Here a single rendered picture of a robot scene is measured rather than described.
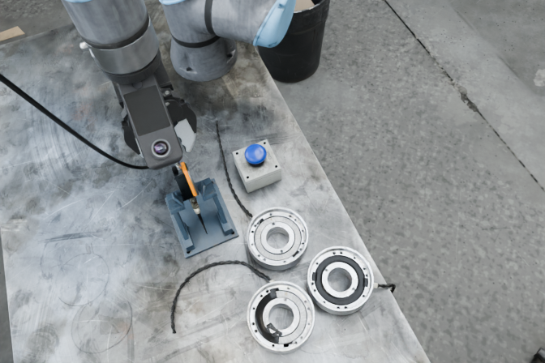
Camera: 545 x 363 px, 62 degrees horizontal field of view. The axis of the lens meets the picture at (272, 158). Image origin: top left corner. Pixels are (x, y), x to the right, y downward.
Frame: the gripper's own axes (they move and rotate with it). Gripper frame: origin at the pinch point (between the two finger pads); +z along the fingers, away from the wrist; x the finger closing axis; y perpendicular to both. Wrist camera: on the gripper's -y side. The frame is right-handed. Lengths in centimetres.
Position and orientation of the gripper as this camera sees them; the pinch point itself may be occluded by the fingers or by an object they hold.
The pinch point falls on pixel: (173, 155)
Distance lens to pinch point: 70.1
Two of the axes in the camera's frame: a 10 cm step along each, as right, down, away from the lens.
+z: 0.5, 5.1, 8.6
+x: -9.1, 3.7, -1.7
